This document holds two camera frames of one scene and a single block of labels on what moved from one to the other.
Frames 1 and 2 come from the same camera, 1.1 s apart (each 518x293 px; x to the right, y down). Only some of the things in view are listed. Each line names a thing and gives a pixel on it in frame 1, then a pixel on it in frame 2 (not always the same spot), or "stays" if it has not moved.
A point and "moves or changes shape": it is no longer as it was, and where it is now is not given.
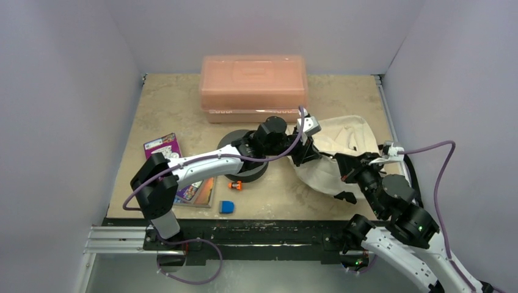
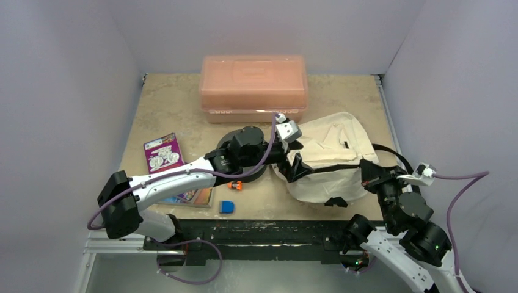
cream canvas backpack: [334, 136] moves or changes shape
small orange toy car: [237, 185] stays
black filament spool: [251, 170] stays
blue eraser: [226, 207] stays
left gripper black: [305, 153] → [297, 170]
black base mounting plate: [243, 241] stays
